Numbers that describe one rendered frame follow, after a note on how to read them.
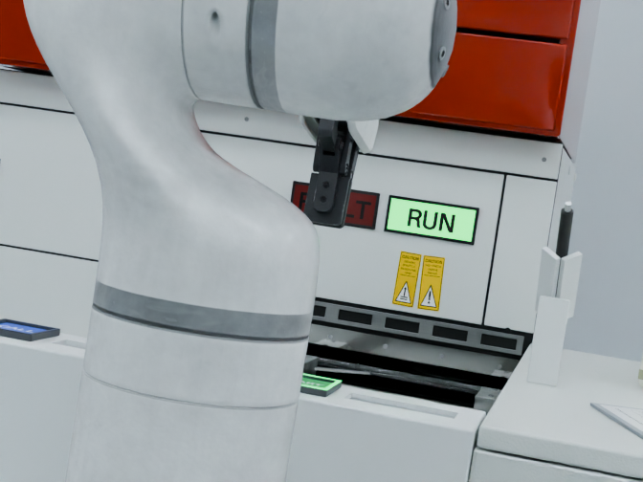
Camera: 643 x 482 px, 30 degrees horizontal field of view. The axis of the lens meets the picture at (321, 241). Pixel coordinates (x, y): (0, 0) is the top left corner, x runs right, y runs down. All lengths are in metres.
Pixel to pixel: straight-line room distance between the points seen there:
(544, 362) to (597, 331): 1.84
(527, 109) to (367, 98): 0.89
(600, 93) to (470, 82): 1.55
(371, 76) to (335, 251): 0.98
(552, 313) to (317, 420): 0.33
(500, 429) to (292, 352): 0.33
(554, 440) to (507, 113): 0.65
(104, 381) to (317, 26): 0.21
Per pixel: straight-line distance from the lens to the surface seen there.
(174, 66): 0.63
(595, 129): 3.03
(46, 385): 1.03
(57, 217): 1.71
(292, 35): 0.60
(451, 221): 1.55
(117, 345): 0.63
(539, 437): 0.93
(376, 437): 0.94
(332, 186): 0.97
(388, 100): 0.62
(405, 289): 1.56
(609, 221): 3.02
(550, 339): 1.19
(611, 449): 0.93
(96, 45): 0.63
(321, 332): 1.57
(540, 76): 1.50
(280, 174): 1.59
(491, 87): 1.50
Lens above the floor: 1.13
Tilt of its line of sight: 3 degrees down
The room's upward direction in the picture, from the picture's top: 8 degrees clockwise
